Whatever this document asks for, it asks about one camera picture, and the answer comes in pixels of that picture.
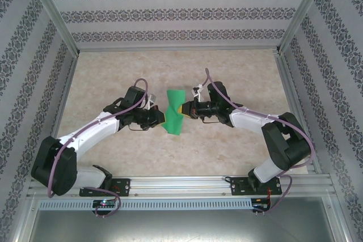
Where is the green paper sheet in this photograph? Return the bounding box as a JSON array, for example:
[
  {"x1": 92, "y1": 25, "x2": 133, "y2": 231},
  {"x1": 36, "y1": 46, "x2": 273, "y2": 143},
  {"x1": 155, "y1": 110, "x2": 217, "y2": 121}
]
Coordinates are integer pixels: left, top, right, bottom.
[{"x1": 161, "y1": 88, "x2": 188, "y2": 135}]

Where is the grey metal shelf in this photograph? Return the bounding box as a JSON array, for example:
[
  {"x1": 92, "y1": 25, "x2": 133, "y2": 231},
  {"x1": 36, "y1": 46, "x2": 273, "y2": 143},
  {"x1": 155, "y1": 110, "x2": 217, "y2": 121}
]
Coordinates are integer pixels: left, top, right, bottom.
[{"x1": 28, "y1": 210, "x2": 338, "y2": 242}]

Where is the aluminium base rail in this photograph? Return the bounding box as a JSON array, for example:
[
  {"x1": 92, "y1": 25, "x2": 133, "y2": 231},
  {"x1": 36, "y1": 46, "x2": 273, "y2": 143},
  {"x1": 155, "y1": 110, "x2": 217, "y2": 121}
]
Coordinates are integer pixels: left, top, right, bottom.
[{"x1": 27, "y1": 176, "x2": 332, "y2": 197}]

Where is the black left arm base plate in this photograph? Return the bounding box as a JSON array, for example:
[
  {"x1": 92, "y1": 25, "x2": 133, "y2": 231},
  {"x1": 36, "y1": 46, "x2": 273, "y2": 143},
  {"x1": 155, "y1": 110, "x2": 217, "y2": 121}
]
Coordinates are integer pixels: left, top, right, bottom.
[{"x1": 79, "y1": 178, "x2": 132, "y2": 197}]

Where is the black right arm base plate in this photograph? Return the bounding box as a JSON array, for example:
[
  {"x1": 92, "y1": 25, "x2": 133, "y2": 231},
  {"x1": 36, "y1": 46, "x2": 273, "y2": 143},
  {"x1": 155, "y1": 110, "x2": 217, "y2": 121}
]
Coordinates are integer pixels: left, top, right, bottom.
[{"x1": 230, "y1": 176, "x2": 283, "y2": 197}]

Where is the slotted grey cable duct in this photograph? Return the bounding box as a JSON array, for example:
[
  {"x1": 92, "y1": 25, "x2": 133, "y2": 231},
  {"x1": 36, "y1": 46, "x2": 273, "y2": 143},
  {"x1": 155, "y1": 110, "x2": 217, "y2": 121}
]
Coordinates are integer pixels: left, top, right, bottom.
[{"x1": 38, "y1": 198, "x2": 253, "y2": 211}]

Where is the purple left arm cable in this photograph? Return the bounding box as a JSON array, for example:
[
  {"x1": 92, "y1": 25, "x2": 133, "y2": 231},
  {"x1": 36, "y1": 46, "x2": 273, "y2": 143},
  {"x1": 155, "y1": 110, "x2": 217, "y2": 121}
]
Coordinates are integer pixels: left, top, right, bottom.
[{"x1": 47, "y1": 78, "x2": 151, "y2": 219}]

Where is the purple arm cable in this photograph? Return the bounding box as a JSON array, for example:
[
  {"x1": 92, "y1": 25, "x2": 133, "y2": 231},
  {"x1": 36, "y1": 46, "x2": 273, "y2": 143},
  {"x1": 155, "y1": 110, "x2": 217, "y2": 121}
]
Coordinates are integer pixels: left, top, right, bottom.
[
  {"x1": 47, "y1": 78, "x2": 151, "y2": 219},
  {"x1": 204, "y1": 67, "x2": 315, "y2": 214}
]

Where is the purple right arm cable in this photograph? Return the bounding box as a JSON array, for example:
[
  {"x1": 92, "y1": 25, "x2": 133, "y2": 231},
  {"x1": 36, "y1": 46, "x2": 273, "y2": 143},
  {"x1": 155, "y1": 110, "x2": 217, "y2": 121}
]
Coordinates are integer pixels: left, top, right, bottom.
[{"x1": 204, "y1": 67, "x2": 315, "y2": 214}]

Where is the aluminium frame post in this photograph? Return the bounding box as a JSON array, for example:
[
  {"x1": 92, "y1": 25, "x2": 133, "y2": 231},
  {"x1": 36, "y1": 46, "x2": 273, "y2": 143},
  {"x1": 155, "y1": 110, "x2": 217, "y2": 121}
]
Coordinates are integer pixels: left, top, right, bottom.
[
  {"x1": 276, "y1": 0, "x2": 340, "y2": 56},
  {"x1": 27, "y1": 0, "x2": 80, "y2": 56}
]

